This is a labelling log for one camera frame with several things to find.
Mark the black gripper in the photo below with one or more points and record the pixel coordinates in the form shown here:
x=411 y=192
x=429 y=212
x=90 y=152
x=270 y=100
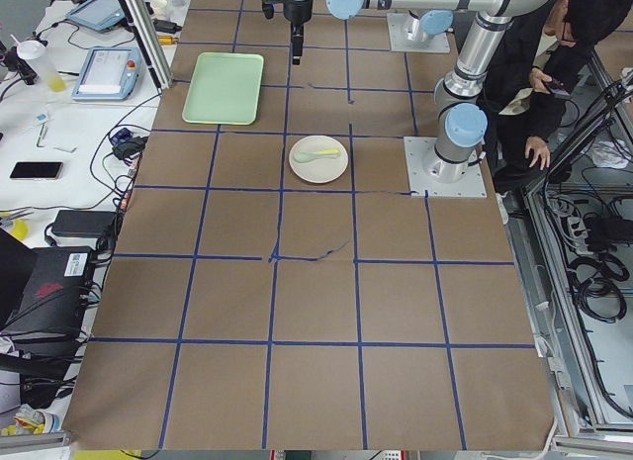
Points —
x=297 y=13

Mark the white round plate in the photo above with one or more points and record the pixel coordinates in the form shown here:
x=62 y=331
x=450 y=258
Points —
x=318 y=159

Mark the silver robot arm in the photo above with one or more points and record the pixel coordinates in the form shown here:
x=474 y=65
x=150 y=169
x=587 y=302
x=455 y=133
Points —
x=422 y=28
x=378 y=89

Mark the person's right hand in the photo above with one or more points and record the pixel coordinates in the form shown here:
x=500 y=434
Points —
x=536 y=77

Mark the person's left hand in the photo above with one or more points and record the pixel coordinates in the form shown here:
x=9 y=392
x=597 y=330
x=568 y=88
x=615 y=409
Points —
x=537 y=153

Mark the light green tray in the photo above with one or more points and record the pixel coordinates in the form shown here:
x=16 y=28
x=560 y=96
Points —
x=224 y=89

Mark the light green plastic spoon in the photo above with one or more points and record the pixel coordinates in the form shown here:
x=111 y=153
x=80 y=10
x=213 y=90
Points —
x=307 y=156

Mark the brass cylinder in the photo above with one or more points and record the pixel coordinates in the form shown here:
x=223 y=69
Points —
x=167 y=40

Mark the white paper cup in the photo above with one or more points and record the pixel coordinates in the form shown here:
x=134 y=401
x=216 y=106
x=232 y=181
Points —
x=160 y=9

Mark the near teach pendant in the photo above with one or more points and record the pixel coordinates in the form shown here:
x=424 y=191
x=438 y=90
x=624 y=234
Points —
x=108 y=73

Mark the teach pendant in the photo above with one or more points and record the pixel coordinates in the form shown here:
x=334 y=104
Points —
x=108 y=73
x=97 y=15

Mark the far teach pendant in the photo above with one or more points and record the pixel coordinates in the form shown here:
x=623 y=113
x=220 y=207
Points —
x=97 y=15

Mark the person in black jacket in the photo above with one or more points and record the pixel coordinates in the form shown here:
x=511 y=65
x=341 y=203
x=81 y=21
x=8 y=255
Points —
x=538 y=58

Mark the plastic bottle yellow liquid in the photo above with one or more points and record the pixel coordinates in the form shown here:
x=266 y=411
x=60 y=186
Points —
x=35 y=55

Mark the phone in person's hand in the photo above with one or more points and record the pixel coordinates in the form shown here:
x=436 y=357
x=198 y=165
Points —
x=557 y=89

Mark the black smartphone on table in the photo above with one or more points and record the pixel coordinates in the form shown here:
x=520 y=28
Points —
x=36 y=170

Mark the black power adapter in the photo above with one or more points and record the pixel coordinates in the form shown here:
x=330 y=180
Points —
x=85 y=224

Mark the black computer box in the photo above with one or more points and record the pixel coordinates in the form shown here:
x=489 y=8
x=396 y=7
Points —
x=54 y=299

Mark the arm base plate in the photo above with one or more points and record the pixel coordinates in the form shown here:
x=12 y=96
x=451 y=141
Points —
x=430 y=176
x=399 y=42

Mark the aluminium frame post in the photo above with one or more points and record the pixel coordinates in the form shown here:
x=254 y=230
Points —
x=139 y=20

